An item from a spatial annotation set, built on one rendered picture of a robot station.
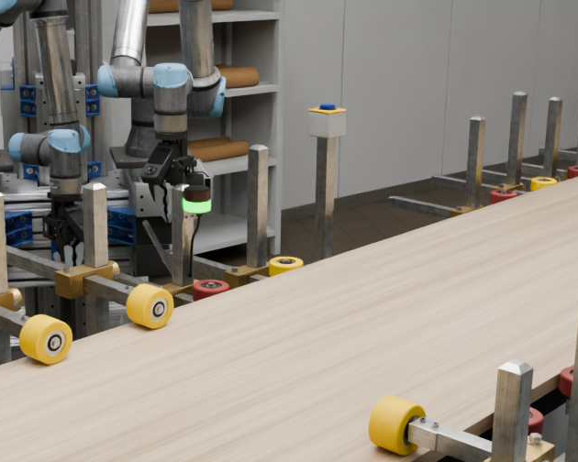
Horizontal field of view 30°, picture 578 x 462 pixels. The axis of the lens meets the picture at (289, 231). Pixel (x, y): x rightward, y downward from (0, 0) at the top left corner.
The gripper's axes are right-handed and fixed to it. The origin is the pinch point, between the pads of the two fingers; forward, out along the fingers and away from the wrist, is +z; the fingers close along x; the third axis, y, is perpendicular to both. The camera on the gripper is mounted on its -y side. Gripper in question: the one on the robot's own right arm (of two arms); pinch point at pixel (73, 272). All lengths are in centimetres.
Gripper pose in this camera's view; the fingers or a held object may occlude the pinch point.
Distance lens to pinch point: 277.4
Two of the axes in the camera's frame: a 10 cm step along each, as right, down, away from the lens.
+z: -0.2, 9.6, 2.7
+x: -6.6, 1.9, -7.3
